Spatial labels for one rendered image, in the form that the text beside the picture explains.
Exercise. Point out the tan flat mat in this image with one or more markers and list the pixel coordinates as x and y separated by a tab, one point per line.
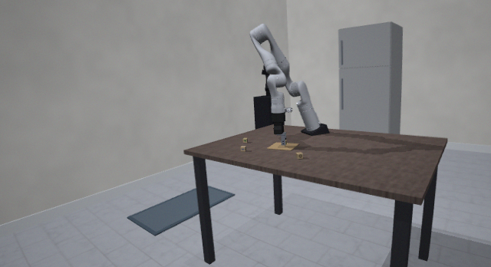
278	146

